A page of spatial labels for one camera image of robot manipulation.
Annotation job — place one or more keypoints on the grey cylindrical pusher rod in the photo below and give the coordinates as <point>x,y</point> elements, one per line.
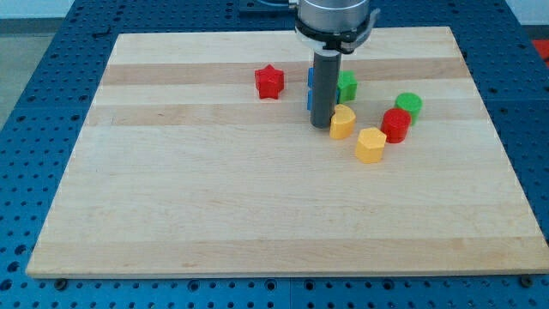
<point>324,87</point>

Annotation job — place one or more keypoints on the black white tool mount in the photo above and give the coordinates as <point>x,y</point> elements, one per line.
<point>329,44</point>

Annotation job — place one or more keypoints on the green star block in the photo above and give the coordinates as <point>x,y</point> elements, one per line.
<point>346,86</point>

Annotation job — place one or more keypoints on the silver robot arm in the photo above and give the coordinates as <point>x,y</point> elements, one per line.
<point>331,29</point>

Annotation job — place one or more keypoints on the red star block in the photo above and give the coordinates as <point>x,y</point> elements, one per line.
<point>269,82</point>

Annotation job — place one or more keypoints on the blue block upper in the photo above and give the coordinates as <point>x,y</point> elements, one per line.
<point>310,77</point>

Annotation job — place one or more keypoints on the blue block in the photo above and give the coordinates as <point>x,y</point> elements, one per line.
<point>310,77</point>
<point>309,99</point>

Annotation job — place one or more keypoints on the blue block lower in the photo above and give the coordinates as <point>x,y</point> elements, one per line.
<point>309,99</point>

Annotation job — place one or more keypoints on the yellow half-round block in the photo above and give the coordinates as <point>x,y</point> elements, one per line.
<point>342,122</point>

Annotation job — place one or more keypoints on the yellow hexagon block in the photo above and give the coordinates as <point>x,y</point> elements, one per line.
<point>370,145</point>

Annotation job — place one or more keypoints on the red cylinder block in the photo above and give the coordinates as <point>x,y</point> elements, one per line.
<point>395,125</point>

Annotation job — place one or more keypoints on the green cylinder block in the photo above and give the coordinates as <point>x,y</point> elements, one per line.
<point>411,103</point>

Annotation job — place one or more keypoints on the wooden board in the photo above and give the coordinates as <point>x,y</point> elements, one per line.
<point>182,171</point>

